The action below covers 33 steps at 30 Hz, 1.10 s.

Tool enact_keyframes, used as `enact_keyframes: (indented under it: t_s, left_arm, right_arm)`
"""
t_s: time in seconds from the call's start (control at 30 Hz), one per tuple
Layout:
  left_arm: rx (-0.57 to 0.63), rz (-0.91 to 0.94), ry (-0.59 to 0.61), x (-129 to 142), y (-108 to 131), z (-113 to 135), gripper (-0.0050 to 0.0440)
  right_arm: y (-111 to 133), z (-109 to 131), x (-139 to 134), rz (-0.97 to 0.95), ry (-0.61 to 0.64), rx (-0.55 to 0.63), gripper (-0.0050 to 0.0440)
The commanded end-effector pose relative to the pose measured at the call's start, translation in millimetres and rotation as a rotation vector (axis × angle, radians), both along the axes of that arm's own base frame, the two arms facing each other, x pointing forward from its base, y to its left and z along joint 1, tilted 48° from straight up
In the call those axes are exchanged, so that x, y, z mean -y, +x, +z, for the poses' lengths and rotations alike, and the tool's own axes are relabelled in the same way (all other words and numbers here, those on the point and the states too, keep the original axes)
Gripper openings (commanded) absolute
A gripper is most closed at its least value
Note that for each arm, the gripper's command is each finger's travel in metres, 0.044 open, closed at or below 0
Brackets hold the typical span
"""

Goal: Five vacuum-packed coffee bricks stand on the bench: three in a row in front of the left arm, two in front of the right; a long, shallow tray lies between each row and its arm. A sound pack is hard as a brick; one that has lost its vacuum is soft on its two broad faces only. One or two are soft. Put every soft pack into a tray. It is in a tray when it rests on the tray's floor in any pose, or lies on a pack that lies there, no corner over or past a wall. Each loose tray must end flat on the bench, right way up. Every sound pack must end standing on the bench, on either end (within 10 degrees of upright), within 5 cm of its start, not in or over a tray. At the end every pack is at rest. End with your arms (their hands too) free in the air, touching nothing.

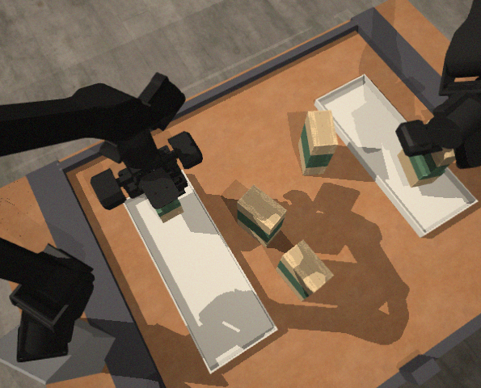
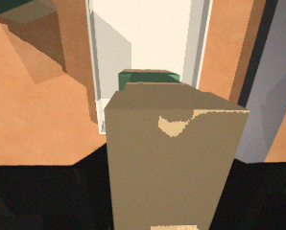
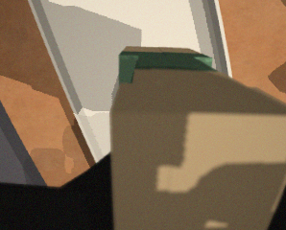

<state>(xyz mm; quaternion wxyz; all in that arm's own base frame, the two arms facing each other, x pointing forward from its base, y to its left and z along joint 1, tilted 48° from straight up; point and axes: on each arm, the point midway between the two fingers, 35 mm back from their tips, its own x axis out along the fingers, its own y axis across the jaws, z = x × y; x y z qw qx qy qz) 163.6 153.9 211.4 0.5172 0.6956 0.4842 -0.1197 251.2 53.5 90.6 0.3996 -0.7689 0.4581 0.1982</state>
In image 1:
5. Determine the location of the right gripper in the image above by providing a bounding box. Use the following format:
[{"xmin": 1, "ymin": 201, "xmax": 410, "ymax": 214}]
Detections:
[{"xmin": 395, "ymin": 120, "xmax": 443, "ymax": 157}]

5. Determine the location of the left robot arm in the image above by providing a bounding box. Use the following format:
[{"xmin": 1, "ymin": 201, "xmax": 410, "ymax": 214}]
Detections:
[{"xmin": 0, "ymin": 73, "xmax": 188, "ymax": 362}]

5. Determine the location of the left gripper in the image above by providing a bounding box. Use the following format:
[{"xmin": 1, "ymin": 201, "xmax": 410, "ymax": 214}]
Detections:
[{"xmin": 91, "ymin": 131, "xmax": 203, "ymax": 210}]

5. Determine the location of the tan and green rectangular block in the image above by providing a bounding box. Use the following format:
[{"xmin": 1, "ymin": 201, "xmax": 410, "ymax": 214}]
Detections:
[
  {"xmin": 397, "ymin": 148, "xmax": 456, "ymax": 188},
  {"xmin": 155, "ymin": 198, "xmax": 184, "ymax": 223},
  {"xmin": 237, "ymin": 184, "xmax": 287, "ymax": 247},
  {"xmin": 298, "ymin": 110, "xmax": 338, "ymax": 175},
  {"xmin": 276, "ymin": 240, "xmax": 334, "ymax": 301}
]

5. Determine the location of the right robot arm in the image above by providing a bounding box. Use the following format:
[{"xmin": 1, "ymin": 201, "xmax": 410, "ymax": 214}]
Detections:
[{"xmin": 427, "ymin": 0, "xmax": 481, "ymax": 169}]

